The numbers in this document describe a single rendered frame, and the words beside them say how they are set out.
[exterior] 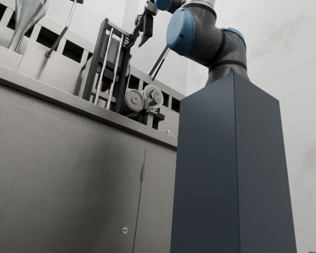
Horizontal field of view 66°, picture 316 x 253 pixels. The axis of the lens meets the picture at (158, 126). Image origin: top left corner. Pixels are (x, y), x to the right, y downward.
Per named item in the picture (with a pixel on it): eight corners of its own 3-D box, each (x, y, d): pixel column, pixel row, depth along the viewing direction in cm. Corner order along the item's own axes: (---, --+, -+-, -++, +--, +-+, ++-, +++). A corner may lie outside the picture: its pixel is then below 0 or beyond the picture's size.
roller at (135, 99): (124, 105, 126) (128, 85, 131) (101, 118, 145) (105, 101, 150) (143, 113, 133) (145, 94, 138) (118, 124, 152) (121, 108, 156)
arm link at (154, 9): (163, 7, 122) (149, 2, 118) (159, 16, 125) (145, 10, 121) (158, 1, 127) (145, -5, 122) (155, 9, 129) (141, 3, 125)
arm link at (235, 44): (256, 70, 73) (254, 35, 78) (222, 51, 67) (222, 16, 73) (227, 87, 83) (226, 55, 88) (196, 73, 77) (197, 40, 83)
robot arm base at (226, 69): (266, 100, 69) (263, 71, 73) (231, 78, 62) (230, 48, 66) (224, 116, 81) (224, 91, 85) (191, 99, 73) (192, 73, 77)
